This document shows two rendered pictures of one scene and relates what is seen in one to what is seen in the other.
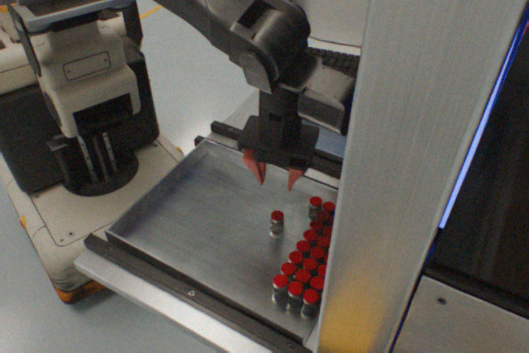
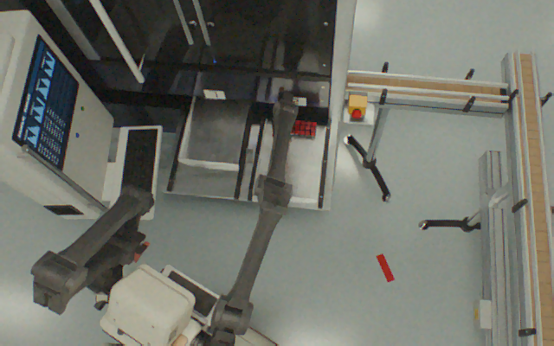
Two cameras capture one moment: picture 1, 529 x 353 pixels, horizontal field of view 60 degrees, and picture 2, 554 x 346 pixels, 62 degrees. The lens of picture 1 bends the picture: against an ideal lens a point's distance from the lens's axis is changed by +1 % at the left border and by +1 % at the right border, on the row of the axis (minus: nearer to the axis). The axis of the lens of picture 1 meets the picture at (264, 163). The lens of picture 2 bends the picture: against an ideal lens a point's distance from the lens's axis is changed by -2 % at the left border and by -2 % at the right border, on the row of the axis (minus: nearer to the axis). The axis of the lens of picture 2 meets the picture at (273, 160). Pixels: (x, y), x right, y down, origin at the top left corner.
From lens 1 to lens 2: 160 cm
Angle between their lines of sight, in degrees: 57
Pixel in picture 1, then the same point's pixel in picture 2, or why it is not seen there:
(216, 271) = (312, 161)
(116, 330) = (280, 316)
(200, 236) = (299, 173)
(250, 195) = not seen: hidden behind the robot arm
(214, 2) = (291, 118)
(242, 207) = not seen: hidden behind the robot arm
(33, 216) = not seen: outside the picture
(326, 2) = (92, 183)
